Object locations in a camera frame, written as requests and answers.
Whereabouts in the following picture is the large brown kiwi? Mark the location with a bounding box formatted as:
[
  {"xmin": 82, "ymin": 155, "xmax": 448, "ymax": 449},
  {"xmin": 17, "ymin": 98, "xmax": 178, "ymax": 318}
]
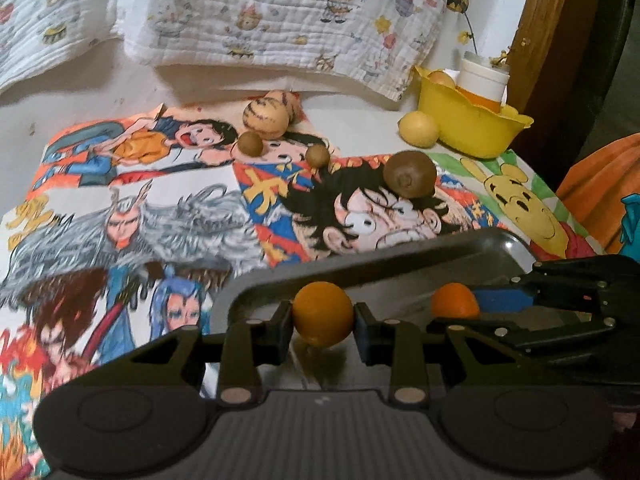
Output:
[{"xmin": 383, "ymin": 151, "xmax": 437, "ymax": 200}]

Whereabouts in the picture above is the small orange tangerine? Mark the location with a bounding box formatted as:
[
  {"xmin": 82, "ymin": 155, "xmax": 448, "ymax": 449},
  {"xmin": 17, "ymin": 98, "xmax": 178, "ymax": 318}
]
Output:
[
  {"xmin": 292, "ymin": 282, "xmax": 354, "ymax": 348},
  {"xmin": 431, "ymin": 283, "xmax": 480, "ymax": 318}
]

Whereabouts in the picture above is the orange dress painting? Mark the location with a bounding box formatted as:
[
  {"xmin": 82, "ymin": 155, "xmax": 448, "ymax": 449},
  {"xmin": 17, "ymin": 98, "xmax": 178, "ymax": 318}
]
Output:
[{"xmin": 556, "ymin": 132, "xmax": 640, "ymax": 260}]

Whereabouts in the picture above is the small brown kiwi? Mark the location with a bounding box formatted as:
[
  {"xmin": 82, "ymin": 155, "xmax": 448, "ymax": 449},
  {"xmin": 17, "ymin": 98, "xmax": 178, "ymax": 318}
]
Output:
[
  {"xmin": 305, "ymin": 144, "xmax": 331, "ymax": 169},
  {"xmin": 236, "ymin": 131, "xmax": 264, "ymax": 158}
]

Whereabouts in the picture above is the yellow lemon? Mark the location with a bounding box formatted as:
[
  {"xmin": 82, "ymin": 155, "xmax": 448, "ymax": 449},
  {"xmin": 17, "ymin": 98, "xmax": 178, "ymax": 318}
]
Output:
[{"xmin": 398, "ymin": 110, "xmax": 439, "ymax": 148}]

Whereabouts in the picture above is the dried flower twig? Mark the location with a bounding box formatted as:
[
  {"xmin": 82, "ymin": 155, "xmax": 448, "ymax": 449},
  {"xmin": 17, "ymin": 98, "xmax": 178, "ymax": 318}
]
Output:
[{"xmin": 458, "ymin": 11, "xmax": 512, "ymax": 70}]

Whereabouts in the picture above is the colourful anime drawings mat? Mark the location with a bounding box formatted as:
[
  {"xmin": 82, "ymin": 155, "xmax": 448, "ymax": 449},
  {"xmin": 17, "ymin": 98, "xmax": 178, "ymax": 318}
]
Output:
[{"xmin": 1, "ymin": 103, "xmax": 596, "ymax": 479}]

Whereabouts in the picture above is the striped pepino melon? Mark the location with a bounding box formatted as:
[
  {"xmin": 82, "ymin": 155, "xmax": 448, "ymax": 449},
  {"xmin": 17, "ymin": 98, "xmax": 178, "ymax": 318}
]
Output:
[
  {"xmin": 266, "ymin": 90, "xmax": 303, "ymax": 124},
  {"xmin": 242, "ymin": 96, "xmax": 290, "ymax": 140}
]

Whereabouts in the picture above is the wooden door frame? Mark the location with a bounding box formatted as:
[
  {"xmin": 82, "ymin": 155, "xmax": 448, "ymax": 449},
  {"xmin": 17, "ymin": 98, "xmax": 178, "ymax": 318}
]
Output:
[{"xmin": 508, "ymin": 0, "xmax": 599, "ymax": 124}]

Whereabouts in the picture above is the grey metal baking tray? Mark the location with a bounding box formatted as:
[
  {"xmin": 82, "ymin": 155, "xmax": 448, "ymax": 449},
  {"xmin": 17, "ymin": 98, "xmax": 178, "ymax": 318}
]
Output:
[{"xmin": 209, "ymin": 228, "xmax": 536, "ymax": 391}]

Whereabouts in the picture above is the yellow plastic bowl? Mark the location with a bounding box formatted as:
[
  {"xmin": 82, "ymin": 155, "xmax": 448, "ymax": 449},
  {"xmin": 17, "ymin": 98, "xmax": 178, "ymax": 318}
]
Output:
[{"xmin": 413, "ymin": 66, "xmax": 534, "ymax": 159}]

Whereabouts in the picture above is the white and orange cup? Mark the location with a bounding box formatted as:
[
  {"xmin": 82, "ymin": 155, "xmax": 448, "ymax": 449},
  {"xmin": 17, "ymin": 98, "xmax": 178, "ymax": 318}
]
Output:
[{"xmin": 457, "ymin": 52, "xmax": 510, "ymax": 113}]

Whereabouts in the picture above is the white cartoon print blanket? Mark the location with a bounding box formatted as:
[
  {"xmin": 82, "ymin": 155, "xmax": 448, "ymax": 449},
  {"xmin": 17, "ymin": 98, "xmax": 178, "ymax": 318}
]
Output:
[{"xmin": 1, "ymin": 0, "xmax": 447, "ymax": 100}]

